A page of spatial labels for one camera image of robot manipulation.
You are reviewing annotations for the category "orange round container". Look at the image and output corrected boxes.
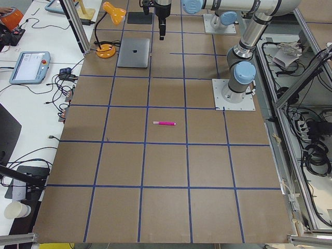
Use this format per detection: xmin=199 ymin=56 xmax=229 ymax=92
xmin=1 ymin=7 xmax=23 ymax=31

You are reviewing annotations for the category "blue teach pendant tablet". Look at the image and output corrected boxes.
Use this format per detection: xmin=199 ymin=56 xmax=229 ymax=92
xmin=9 ymin=51 xmax=51 ymax=85

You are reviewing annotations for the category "black power adapter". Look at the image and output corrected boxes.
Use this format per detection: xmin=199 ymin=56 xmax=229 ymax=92
xmin=80 ymin=18 xmax=95 ymax=25

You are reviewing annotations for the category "black cable bundle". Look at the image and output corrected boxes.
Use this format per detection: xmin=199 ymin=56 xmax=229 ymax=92
xmin=302 ymin=141 xmax=332 ymax=178

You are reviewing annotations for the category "pink marker pen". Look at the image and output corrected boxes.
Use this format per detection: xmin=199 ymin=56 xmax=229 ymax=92
xmin=153 ymin=121 xmax=176 ymax=126

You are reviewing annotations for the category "silver closed laptop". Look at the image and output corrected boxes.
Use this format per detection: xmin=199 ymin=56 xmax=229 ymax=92
xmin=117 ymin=37 xmax=150 ymax=68

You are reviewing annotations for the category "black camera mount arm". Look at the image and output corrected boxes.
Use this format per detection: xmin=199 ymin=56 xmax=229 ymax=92
xmin=0 ymin=165 xmax=45 ymax=188

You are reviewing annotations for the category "silver robot arm near pen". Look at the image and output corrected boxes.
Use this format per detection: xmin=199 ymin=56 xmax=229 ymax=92
xmin=181 ymin=0 xmax=300 ymax=103

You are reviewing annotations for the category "black gripper body with mouse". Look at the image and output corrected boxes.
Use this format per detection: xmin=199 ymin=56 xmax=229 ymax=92
xmin=141 ymin=0 xmax=172 ymax=18

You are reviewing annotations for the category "wooden stand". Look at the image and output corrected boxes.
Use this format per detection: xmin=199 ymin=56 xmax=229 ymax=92
xmin=77 ymin=0 xmax=95 ymax=21

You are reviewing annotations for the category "black mousepad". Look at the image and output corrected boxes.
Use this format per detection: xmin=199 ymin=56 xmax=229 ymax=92
xmin=127 ymin=12 xmax=153 ymax=25

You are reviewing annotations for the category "black monitor corner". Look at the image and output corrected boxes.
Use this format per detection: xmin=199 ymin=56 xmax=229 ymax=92
xmin=0 ymin=105 xmax=22 ymax=165

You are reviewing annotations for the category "aluminium frame post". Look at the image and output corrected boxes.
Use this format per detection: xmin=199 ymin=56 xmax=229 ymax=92
xmin=60 ymin=0 xmax=91 ymax=54

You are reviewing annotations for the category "white paper cup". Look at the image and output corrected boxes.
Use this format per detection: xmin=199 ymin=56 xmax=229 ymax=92
xmin=4 ymin=201 xmax=31 ymax=219

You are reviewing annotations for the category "white power strip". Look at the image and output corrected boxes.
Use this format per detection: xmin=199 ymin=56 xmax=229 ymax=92
xmin=297 ymin=120 xmax=309 ymax=135

